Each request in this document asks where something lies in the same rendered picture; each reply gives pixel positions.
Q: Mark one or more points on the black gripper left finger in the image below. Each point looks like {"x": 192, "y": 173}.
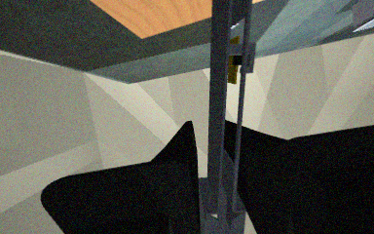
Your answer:
{"x": 167, "y": 185}

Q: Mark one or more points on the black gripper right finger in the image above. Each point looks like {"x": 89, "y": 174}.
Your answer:
{"x": 275, "y": 174}

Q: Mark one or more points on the light wooden board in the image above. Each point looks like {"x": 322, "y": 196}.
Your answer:
{"x": 151, "y": 17}

